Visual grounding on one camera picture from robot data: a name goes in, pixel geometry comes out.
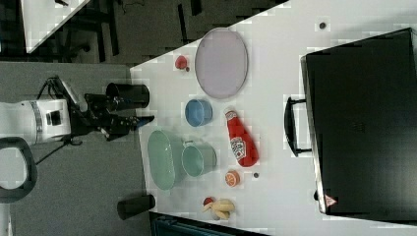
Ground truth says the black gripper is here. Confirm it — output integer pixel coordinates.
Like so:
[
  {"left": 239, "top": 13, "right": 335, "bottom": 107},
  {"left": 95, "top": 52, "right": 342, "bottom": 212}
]
[{"left": 67, "top": 93, "right": 154, "bottom": 141}]

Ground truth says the red felt ketchup bottle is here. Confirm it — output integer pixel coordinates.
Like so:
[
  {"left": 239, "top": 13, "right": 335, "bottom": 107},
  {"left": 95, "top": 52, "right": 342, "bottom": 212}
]
[{"left": 224, "top": 107, "right": 259, "bottom": 167}]

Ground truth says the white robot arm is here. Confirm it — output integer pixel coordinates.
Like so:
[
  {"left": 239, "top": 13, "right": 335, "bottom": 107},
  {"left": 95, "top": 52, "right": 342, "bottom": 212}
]
[{"left": 1, "top": 93, "right": 154, "bottom": 146}]

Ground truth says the green oval strainer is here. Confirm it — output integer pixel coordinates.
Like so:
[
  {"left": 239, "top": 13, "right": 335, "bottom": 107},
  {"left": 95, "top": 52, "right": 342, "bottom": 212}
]
[{"left": 148, "top": 130, "right": 186, "bottom": 191}]

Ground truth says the black cylinder upper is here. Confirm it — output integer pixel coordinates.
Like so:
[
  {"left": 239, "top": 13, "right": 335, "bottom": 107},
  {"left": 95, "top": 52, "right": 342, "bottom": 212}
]
[{"left": 105, "top": 83, "right": 149, "bottom": 111}]

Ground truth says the black cylinder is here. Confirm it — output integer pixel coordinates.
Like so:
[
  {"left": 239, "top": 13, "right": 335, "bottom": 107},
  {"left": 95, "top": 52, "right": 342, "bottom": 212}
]
[
  {"left": 117, "top": 195, "right": 155, "bottom": 220},
  {"left": 105, "top": 83, "right": 149, "bottom": 111}
]

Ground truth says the blue bowl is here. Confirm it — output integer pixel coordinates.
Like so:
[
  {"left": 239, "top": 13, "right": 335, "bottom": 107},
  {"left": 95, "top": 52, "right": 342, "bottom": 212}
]
[{"left": 185, "top": 99, "right": 212, "bottom": 127}]

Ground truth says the black cylinder lower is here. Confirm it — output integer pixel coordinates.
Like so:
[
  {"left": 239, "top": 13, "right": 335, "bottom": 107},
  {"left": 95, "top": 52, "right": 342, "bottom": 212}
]
[{"left": 117, "top": 195, "right": 155, "bottom": 220}]

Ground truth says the green metal cup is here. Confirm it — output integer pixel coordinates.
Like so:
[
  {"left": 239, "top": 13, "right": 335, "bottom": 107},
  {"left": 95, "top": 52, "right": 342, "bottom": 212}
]
[{"left": 181, "top": 141, "right": 217, "bottom": 177}]

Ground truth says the red felt strawberry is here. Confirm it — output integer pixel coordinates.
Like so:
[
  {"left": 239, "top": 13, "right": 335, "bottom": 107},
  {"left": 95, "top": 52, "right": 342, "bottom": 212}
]
[{"left": 175, "top": 55, "right": 190, "bottom": 72}]

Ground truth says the dark teal crate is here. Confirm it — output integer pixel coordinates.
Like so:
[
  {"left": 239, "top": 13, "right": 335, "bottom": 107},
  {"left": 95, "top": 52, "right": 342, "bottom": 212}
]
[{"left": 149, "top": 211, "right": 267, "bottom": 236}]

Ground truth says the small red felt fruit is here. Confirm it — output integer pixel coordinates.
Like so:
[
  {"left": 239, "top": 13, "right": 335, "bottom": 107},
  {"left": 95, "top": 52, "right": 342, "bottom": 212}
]
[{"left": 203, "top": 197, "right": 214, "bottom": 206}]

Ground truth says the round grey plate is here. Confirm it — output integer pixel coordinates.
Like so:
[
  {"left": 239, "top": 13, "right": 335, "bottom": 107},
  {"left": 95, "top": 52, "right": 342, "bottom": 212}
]
[{"left": 195, "top": 28, "right": 248, "bottom": 99}]

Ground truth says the orange slice toy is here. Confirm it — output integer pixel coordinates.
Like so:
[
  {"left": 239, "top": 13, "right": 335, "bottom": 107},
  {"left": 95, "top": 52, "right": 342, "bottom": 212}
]
[{"left": 224, "top": 170, "right": 240, "bottom": 187}]

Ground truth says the yellow felt banana bunch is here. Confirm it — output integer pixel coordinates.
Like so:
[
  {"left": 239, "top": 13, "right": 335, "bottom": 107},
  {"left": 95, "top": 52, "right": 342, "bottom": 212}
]
[{"left": 203, "top": 199, "right": 235, "bottom": 219}]

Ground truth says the black toaster oven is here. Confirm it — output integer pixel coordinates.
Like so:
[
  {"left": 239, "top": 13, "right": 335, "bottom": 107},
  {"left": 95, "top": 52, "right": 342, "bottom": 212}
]
[{"left": 300, "top": 28, "right": 417, "bottom": 225}]

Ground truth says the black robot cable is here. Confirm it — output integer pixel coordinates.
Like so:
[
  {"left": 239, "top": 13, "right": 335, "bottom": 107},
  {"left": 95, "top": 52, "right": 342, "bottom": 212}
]
[{"left": 34, "top": 76, "right": 83, "bottom": 165}]

